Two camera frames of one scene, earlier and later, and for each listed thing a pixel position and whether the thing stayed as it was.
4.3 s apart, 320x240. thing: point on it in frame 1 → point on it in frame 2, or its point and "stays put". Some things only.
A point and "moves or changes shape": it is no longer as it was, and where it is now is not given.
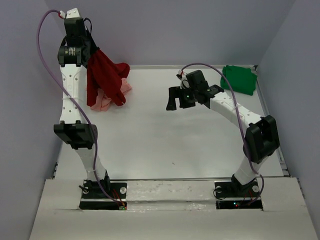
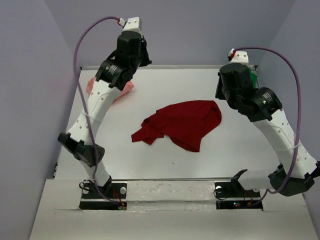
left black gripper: [87, 32] → [146, 61]
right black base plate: [233, 195] stays put
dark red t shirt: [104, 74] moves or changes shape
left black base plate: [94, 197] stays put
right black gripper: [175, 92] → [219, 92]
